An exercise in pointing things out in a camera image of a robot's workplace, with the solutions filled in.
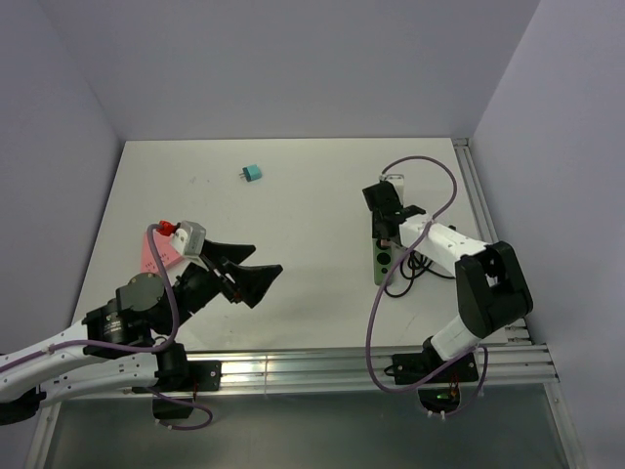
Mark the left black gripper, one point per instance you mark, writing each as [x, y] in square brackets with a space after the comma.
[252, 281]

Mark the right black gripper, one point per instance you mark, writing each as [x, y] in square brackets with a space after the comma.
[375, 233]

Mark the green power strip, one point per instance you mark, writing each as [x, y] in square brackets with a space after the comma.
[383, 258]

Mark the teal plug adapter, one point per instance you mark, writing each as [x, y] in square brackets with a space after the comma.
[251, 173]

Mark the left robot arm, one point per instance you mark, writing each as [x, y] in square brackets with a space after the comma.
[130, 341]

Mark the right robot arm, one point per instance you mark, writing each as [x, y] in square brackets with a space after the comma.
[491, 290]

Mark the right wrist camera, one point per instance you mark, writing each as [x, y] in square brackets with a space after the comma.
[397, 180]

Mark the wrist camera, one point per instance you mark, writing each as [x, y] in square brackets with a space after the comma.
[188, 239]
[397, 180]

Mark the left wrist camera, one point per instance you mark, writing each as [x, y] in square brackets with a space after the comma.
[188, 239]

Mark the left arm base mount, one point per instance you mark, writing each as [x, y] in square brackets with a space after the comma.
[174, 396]

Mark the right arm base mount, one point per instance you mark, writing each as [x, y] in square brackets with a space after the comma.
[406, 369]

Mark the aluminium front rail frame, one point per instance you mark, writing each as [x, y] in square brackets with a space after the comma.
[320, 409]

